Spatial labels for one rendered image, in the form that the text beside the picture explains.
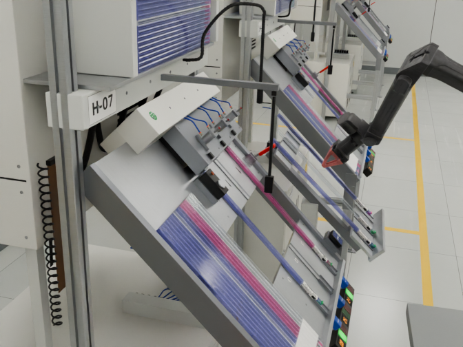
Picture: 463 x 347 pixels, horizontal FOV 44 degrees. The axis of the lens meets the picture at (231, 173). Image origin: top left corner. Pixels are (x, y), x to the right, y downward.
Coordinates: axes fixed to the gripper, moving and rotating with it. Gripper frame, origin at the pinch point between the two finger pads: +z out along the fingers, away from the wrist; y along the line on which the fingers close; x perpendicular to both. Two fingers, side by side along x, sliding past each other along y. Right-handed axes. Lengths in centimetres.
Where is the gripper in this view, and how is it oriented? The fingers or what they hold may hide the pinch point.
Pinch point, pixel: (324, 164)
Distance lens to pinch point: 214.4
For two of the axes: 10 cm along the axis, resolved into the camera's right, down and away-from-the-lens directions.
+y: -2.4, 3.5, -9.1
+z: -7.0, 5.9, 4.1
